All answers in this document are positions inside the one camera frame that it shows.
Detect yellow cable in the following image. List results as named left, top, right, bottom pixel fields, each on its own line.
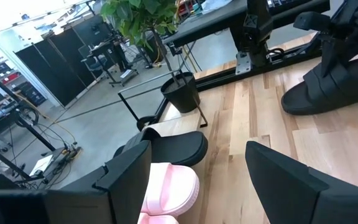
left=153, top=46, right=165, bottom=68

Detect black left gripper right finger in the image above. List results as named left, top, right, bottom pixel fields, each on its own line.
left=245, top=141, right=358, bottom=224

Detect black slide sandal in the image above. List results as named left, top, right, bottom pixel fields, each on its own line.
left=113, top=127, right=209, bottom=167
left=280, top=51, right=358, bottom=116

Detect pink slide sandal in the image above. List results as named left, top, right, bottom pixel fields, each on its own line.
left=137, top=213, right=180, bottom=224
left=140, top=162, right=200, bottom=217

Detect green potted plant black pot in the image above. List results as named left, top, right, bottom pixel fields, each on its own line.
left=100, top=0, right=201, bottom=114

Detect black table frame rails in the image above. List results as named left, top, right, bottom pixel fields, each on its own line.
left=137, top=40, right=323, bottom=131

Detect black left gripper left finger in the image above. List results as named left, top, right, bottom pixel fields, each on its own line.
left=45, top=140, right=152, bottom=224

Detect dark desk with keyboard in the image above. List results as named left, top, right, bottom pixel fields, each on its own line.
left=162, top=0, right=331, bottom=50

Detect white floor paper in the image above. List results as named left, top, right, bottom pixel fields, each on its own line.
left=29, top=154, right=54, bottom=177

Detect white plastic bag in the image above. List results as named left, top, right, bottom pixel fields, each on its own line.
left=200, top=0, right=233, bottom=15

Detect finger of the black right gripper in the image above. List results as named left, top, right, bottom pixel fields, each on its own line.
left=320, top=34, right=350, bottom=78

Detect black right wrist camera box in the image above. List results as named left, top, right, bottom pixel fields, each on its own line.
left=293, top=11, right=326, bottom=32

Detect black partition panels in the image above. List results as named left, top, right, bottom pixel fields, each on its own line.
left=15, top=15, right=115, bottom=107

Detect backlit keyboard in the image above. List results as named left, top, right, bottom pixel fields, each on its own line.
left=267, top=0, right=306, bottom=7

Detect dark office chair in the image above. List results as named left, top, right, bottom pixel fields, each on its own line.
left=78, top=45, right=109, bottom=75

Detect floor power strip with plugs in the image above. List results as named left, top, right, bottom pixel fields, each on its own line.
left=42, top=145, right=83, bottom=175

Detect black rolling table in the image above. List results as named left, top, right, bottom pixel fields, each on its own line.
left=88, top=37, right=140, bottom=88

